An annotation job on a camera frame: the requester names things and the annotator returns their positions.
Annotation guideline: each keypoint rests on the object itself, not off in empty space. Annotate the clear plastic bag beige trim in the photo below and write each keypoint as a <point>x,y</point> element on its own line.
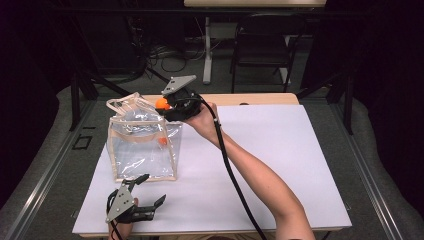
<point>140,160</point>

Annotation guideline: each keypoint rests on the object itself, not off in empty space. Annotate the white board mat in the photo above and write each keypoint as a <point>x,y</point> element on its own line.
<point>266,150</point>

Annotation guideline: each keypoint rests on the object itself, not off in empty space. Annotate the person's right hand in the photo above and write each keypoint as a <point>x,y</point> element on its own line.
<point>205,125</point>

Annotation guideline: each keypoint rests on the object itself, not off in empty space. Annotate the orange ball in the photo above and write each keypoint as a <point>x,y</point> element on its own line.
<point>163,141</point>
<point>161,104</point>

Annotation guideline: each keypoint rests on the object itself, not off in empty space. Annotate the person's left hand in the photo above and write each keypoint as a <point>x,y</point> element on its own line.
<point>122,228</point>

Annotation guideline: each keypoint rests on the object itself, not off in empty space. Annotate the metal floor rail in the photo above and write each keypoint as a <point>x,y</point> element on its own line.
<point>366,173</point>
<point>46,173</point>

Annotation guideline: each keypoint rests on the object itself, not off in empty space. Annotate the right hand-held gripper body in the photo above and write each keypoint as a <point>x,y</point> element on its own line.
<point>186,105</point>

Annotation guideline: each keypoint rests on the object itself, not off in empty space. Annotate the black metal stand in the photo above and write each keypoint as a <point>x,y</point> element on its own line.
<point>348,106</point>
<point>75,100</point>

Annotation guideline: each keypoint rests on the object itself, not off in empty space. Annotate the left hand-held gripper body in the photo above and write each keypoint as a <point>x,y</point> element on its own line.
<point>121,202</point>

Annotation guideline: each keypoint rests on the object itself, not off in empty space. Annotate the light wooden table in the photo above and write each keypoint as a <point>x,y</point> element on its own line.
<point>253,99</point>

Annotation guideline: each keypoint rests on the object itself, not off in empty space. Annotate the white-legged desk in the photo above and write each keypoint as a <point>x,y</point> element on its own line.
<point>207,60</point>

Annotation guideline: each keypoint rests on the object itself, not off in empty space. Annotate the black chair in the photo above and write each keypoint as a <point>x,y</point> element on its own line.
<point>263,50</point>

